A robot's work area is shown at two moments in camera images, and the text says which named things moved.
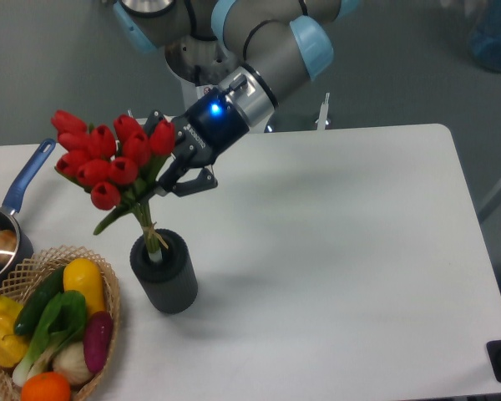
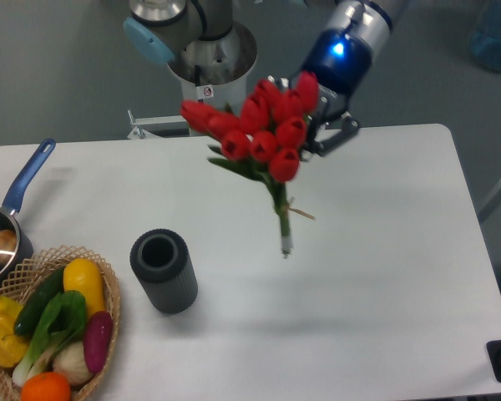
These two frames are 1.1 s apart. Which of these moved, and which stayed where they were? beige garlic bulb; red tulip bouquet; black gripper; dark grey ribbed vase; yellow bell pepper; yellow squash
Moved: black gripper; red tulip bouquet
Stayed: beige garlic bulb; dark grey ribbed vase; yellow squash; yellow bell pepper
